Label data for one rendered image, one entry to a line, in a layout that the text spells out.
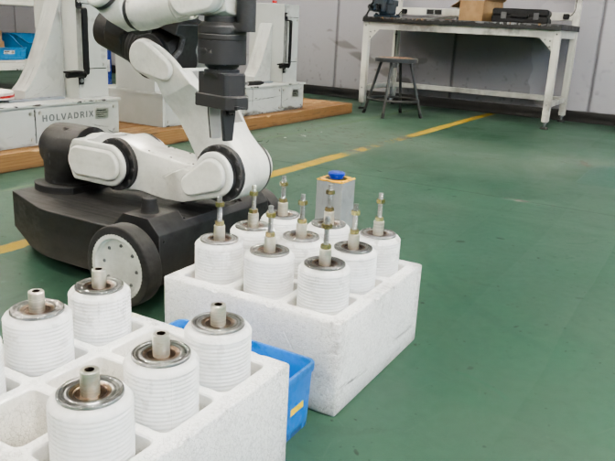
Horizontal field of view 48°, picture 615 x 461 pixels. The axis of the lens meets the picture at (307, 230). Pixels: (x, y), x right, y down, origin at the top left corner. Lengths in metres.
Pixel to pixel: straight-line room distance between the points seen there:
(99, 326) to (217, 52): 0.51
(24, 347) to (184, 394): 0.26
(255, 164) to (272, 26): 3.38
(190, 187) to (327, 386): 0.69
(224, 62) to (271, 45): 3.78
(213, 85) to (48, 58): 2.37
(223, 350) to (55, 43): 2.82
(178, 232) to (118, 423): 0.93
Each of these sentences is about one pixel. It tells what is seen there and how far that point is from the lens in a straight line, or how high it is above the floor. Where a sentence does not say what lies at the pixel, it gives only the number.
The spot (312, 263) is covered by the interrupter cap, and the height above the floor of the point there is 0.25.
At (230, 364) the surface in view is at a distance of 0.98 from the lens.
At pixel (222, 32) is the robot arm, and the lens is 1.26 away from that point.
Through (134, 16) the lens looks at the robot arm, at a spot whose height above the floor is 0.66.
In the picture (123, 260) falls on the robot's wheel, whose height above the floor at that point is 0.12.
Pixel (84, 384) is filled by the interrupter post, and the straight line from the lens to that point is 0.83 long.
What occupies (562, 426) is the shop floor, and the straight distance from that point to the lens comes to 1.36.
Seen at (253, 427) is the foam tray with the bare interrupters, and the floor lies 0.12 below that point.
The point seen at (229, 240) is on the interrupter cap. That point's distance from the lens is 1.36.
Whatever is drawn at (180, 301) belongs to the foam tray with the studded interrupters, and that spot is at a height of 0.14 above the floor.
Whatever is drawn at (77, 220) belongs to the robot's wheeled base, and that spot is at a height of 0.16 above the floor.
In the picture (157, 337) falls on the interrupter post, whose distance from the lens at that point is 0.90.
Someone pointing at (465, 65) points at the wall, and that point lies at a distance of 6.48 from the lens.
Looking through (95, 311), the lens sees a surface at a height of 0.23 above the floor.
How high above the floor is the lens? 0.66
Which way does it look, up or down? 17 degrees down
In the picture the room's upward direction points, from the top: 3 degrees clockwise
